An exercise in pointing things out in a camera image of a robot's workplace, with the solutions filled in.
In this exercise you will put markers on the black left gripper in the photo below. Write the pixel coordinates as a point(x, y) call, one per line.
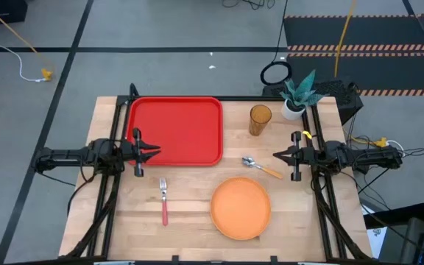
point(137, 154)

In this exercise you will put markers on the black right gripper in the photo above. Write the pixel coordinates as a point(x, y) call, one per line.
point(300, 156)

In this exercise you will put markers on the orange round plate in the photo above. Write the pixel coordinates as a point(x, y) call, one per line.
point(240, 208)

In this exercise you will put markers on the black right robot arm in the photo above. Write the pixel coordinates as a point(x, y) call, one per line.
point(374, 156)

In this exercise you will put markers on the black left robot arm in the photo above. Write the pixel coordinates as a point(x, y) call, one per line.
point(68, 156)

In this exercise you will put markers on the red plastic tray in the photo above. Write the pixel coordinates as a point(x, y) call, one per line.
point(175, 130)

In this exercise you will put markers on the yellow tag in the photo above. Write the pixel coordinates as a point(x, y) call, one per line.
point(307, 134)

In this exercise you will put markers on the white plant pot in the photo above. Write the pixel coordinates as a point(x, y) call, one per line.
point(291, 112)

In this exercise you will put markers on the green snake plant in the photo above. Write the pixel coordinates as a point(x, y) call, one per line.
point(302, 94)

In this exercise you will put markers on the black mesh computer case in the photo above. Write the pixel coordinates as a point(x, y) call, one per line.
point(341, 96)

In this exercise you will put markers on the yellow power plug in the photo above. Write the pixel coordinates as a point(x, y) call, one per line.
point(381, 141)

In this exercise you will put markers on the white paper sheet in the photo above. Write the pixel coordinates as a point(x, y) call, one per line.
point(377, 239)

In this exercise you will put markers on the black hazard striped floor mat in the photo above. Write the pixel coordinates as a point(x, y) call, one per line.
point(366, 33)

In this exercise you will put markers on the black aluminium table frame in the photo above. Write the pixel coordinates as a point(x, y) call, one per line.
point(249, 98)

